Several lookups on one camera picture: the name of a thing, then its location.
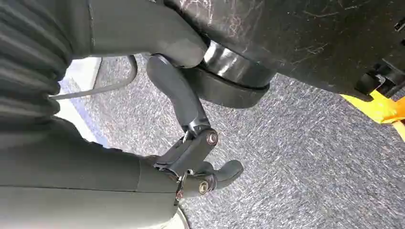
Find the ribbed grey right arm sleeve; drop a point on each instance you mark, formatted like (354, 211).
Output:
(30, 66)

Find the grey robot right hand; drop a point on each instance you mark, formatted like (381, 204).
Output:
(79, 189)

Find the grey bent metal tube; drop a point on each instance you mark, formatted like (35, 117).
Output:
(123, 82)

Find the black robot leg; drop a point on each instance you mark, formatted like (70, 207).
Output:
(316, 41)

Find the yellow tape strip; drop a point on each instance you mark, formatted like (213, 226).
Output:
(375, 107)

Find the white flat panel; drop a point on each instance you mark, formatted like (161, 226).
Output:
(80, 74)

